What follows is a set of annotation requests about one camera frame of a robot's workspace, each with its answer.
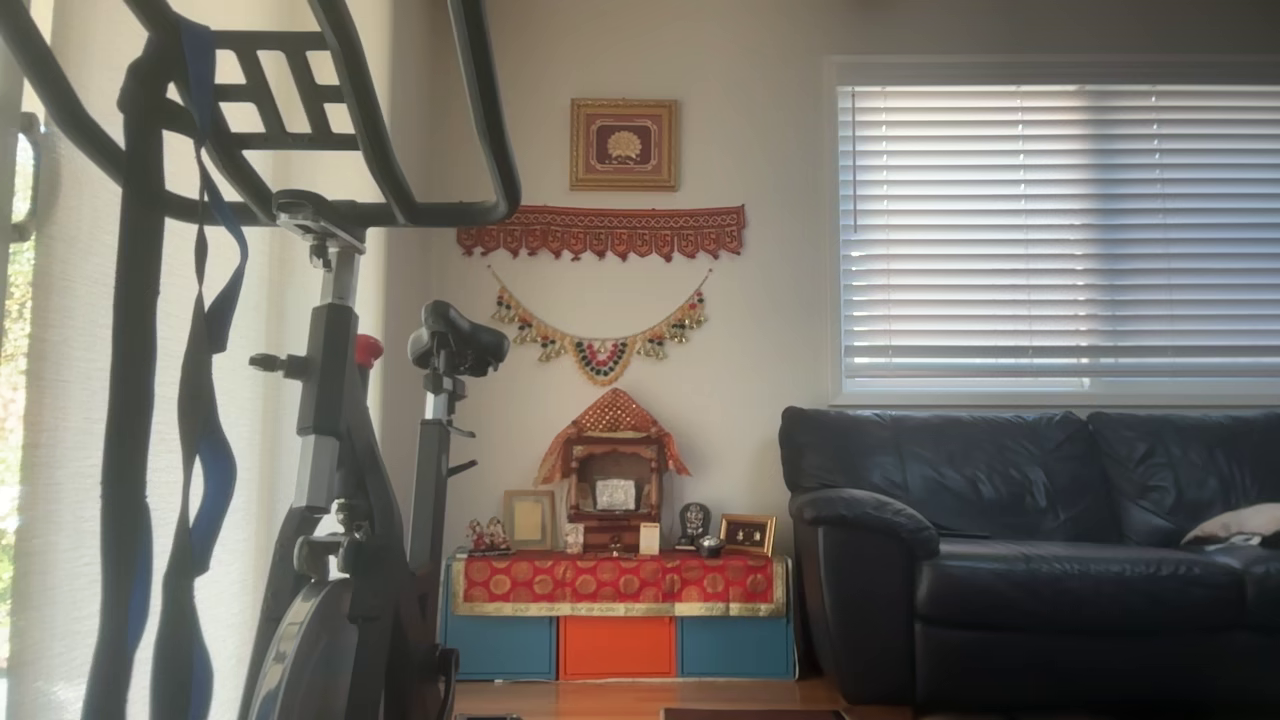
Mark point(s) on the red gold shrine cloth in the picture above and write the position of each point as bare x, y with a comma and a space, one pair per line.
612, 412

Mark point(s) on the silver shrine plaque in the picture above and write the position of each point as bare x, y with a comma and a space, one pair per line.
615, 493

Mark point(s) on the dark idol plaque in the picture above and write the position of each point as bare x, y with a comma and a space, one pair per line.
692, 522

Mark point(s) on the small wooden shrine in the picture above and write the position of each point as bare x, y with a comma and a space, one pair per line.
612, 535

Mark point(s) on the small white picture card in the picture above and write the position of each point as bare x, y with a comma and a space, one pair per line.
649, 539
573, 539

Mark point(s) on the small black bowl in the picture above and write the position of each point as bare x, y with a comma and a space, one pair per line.
709, 547

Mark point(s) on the red gold table runner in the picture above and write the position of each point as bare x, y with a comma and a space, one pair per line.
615, 583

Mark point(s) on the colourful deity figurines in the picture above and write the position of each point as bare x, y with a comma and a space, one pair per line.
488, 537

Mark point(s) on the orange storage bin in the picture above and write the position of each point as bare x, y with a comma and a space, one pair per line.
617, 648

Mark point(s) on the blue storage bin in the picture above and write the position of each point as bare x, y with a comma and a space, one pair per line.
735, 648
500, 648

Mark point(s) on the black grey exercise bike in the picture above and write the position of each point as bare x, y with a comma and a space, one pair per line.
330, 400

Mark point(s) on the dark floor rug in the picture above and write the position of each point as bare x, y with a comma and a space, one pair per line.
750, 714

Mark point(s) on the black leather sofa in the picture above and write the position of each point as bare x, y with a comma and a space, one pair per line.
1000, 590

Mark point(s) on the white window blinds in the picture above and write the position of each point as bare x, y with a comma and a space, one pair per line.
1050, 240

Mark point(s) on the blue black resistance band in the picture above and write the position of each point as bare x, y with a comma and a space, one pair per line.
200, 450

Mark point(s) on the white sheer curtain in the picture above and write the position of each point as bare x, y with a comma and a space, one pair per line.
70, 450

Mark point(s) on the white cushion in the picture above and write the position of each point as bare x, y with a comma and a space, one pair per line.
1240, 522

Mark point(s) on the beaded wall garland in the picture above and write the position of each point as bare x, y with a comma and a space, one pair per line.
600, 358

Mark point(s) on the red embroidered wall valance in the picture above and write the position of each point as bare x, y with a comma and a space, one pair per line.
600, 230

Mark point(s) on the beige photo frame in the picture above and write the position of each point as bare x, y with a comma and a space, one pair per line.
528, 520

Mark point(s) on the gold photo frame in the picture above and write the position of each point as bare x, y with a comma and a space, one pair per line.
747, 534

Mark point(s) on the gold framed wall picture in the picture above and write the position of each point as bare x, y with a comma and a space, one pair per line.
624, 145

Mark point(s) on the white window frame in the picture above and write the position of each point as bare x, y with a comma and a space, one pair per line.
832, 250

